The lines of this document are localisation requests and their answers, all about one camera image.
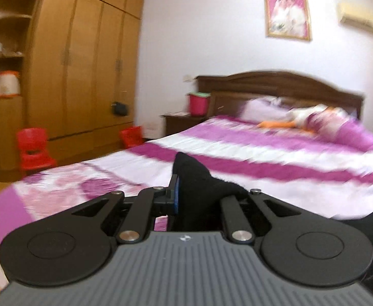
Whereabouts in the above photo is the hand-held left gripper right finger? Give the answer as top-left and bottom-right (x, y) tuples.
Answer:
(219, 189), (306, 247)

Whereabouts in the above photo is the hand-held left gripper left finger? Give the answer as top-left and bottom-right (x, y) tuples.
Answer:
(64, 174), (179, 243)

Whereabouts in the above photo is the black sock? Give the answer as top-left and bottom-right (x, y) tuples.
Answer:
(169, 152), (249, 233)

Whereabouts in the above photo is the purple striped floral bedspread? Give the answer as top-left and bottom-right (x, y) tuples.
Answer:
(0, 115), (373, 254)

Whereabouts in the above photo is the dark wooden nightstand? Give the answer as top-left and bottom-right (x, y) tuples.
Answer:
(160, 111), (207, 140)

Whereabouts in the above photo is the red plastic chair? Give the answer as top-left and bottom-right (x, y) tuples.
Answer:
(119, 125), (144, 149)
(16, 128), (58, 180)

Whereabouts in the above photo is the red plastic bucket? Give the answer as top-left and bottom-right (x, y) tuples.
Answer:
(187, 91), (211, 117)

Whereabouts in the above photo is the small black hanging bag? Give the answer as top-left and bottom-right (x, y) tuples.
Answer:
(111, 101), (129, 116)

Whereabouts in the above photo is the light purple pillow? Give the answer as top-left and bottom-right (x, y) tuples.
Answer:
(240, 97), (291, 122)

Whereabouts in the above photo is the white goose plush toy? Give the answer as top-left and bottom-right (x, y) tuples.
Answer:
(258, 104), (331, 132)

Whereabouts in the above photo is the dark wooden bed headboard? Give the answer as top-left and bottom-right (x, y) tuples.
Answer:
(195, 71), (365, 122)

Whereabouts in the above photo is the folded purple floral quilt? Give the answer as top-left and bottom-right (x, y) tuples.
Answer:
(304, 106), (373, 151)

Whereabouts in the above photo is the light wooden wardrobe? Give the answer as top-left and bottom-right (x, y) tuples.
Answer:
(0, 0), (146, 183)

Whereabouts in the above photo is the gold framed wall picture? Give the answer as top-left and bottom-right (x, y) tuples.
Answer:
(264, 0), (312, 42)

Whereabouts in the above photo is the wall air conditioner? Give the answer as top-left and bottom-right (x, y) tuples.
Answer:
(338, 1), (373, 41)

